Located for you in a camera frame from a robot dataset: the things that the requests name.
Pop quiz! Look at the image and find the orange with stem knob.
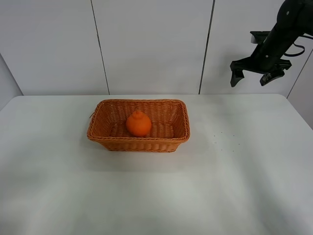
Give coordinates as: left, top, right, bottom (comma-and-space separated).
126, 110, 152, 137

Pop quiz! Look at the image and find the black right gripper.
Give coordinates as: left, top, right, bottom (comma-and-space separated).
230, 24, 301, 87

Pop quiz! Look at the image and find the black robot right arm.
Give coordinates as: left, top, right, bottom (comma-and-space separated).
230, 0, 313, 87

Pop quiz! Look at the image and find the orange wicker basket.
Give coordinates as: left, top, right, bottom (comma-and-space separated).
87, 99, 190, 152

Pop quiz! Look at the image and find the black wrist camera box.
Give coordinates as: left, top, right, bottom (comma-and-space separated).
250, 31, 270, 45

